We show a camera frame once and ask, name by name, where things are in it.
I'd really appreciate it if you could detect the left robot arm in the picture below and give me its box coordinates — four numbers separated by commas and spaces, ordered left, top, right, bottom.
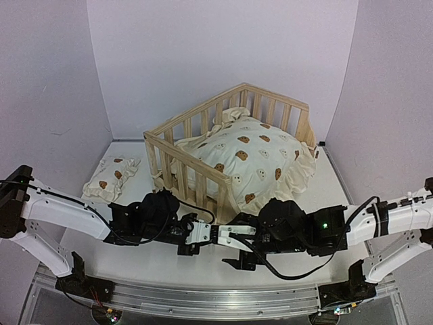
1, 165, 210, 296

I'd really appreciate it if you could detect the wooden pet bed frame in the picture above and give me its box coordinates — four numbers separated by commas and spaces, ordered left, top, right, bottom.
143, 83, 316, 224

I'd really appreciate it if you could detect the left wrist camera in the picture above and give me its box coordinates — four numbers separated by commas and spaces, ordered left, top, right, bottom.
185, 221, 219, 244

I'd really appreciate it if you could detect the aluminium front rail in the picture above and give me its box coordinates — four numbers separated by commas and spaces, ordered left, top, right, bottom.
21, 265, 405, 324

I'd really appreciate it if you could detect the small bear print pillow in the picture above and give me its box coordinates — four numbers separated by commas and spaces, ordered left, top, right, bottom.
83, 156, 141, 202

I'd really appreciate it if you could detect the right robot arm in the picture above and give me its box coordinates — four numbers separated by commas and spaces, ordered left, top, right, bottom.
217, 178, 432, 300

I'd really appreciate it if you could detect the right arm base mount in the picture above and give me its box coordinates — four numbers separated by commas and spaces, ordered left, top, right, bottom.
318, 260, 377, 310

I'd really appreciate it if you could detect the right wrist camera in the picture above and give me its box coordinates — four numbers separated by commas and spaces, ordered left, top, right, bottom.
216, 225, 256, 251

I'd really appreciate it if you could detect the bear print cushion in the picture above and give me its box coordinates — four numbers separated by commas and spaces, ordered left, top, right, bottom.
175, 107, 316, 215

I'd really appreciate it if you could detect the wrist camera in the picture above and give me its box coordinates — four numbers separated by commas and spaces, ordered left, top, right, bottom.
185, 221, 219, 244
216, 225, 256, 251

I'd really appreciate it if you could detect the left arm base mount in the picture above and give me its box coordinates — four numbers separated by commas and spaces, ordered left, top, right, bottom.
55, 252, 115, 303

